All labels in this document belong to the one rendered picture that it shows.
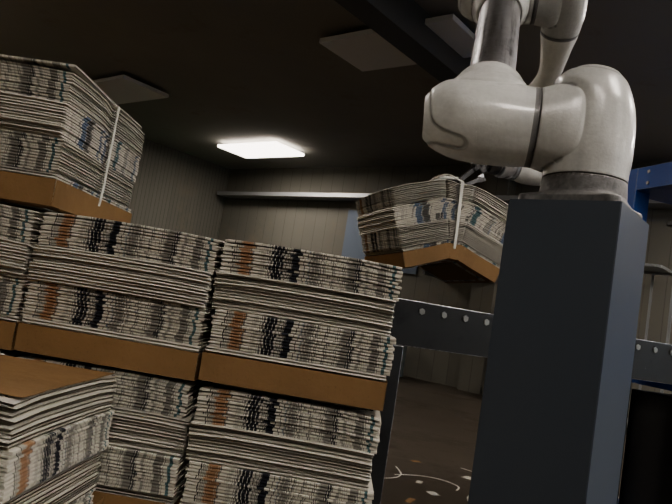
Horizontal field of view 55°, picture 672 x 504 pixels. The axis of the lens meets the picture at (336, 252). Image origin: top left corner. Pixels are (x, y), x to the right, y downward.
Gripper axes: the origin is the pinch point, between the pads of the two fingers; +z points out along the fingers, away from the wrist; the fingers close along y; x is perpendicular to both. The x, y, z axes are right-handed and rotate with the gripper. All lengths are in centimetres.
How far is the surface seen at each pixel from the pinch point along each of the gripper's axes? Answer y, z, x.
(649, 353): 56, -62, -22
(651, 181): -14, -117, 36
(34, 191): 35, 103, -63
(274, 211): -104, -143, 859
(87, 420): 67, 91, -79
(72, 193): 34, 98, -58
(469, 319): 50, 0, -22
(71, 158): 28, 99, -60
